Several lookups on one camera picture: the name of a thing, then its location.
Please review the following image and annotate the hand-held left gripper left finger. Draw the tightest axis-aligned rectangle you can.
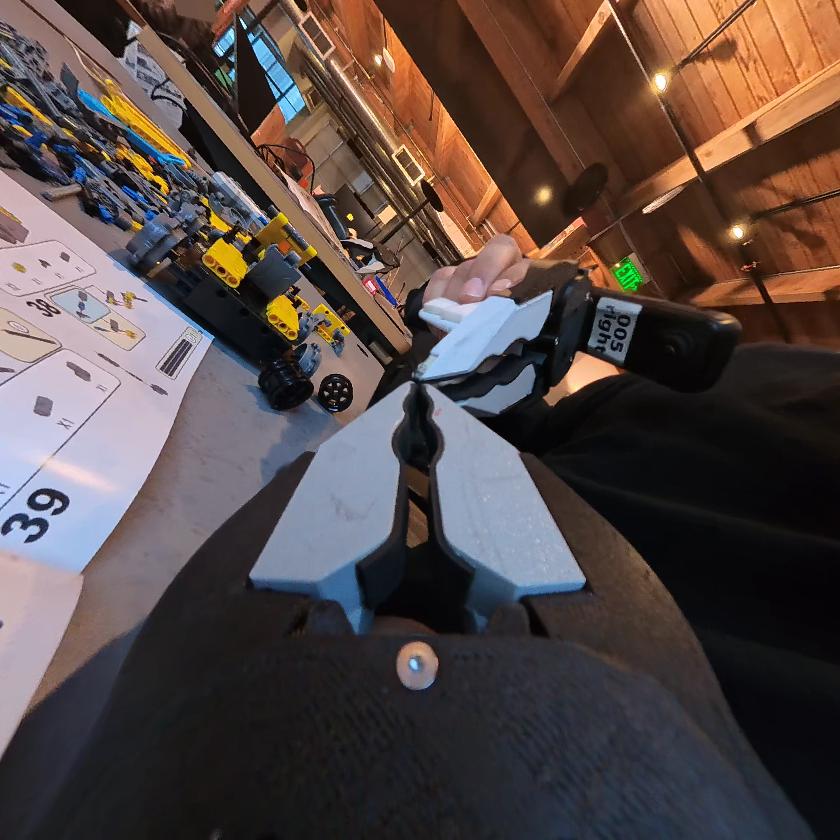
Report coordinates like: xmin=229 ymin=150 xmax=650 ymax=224
xmin=248 ymin=382 xmax=420 ymax=635

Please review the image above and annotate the open instruction manual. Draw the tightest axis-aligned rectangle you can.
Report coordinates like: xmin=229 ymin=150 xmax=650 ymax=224
xmin=0 ymin=169 xmax=214 ymax=752

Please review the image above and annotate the yellow black brick vehicle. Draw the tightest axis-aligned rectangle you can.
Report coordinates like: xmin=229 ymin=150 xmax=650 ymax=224
xmin=125 ymin=190 xmax=324 ymax=370

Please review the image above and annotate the pile of loose brick pieces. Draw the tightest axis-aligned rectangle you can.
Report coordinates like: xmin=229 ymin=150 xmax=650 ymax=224
xmin=0 ymin=20 xmax=221 ymax=232

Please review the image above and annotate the black background monitor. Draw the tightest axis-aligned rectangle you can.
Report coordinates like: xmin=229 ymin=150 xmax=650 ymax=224
xmin=231 ymin=12 xmax=282 ymax=135

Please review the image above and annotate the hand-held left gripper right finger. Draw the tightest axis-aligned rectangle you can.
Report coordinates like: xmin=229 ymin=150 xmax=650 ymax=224
xmin=419 ymin=386 xmax=588 ymax=634

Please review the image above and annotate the metal ceiling duct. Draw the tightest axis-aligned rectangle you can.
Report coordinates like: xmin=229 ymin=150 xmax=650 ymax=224
xmin=325 ymin=56 xmax=463 ymax=260

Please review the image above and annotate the person's black sweater torso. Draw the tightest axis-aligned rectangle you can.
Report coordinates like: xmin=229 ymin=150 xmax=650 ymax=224
xmin=518 ymin=341 xmax=840 ymax=840

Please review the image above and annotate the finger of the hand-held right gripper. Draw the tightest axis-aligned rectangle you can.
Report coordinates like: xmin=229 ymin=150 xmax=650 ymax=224
xmin=453 ymin=357 xmax=551 ymax=419
xmin=415 ymin=290 xmax=555 ymax=385

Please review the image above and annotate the yellow brick frame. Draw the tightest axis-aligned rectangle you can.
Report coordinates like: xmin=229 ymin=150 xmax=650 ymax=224
xmin=307 ymin=303 xmax=353 ymax=358

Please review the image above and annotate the black toy wheel rim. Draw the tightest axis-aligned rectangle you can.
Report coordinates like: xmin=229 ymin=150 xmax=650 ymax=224
xmin=318 ymin=373 xmax=354 ymax=414
xmin=257 ymin=360 xmax=315 ymax=412

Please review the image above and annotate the paned window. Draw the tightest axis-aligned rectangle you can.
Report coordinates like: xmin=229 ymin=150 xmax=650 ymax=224
xmin=213 ymin=26 xmax=308 ymax=122

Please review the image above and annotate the person's right hand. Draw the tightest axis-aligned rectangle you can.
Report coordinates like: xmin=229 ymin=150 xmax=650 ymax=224
xmin=425 ymin=234 xmax=534 ymax=304

